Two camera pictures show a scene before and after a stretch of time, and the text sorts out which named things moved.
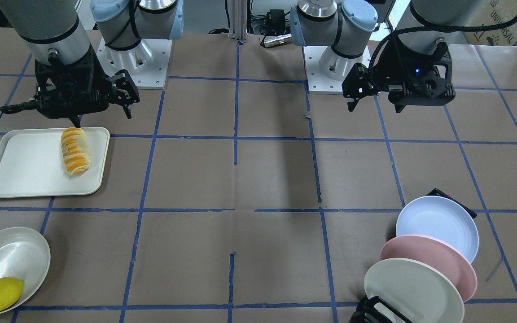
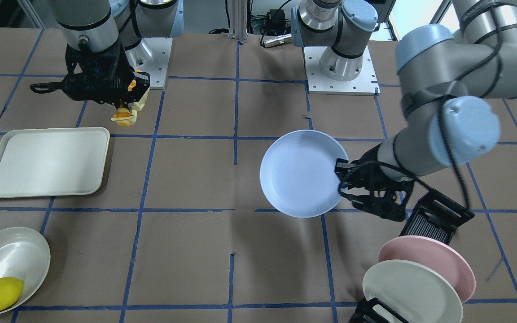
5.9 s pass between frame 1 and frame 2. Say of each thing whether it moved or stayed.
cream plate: stayed
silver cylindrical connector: stayed
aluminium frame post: stayed
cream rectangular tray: stayed
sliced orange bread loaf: moved
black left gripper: moved
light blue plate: moved
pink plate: stayed
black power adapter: stayed
